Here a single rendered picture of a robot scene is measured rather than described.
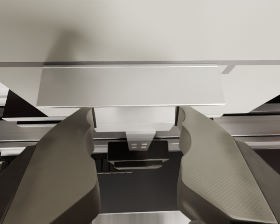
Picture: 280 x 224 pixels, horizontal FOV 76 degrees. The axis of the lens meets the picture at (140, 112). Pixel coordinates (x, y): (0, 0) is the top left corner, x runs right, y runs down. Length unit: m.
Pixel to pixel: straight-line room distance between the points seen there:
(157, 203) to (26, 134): 0.45
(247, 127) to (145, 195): 0.39
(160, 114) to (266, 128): 0.39
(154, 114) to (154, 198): 0.54
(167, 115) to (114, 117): 0.05
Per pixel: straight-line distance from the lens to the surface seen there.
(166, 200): 0.68
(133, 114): 0.15
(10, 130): 0.50
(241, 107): 0.17
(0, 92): 0.23
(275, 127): 0.54
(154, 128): 0.20
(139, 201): 0.67
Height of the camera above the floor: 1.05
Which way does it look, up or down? 20 degrees down
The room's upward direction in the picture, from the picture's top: 178 degrees clockwise
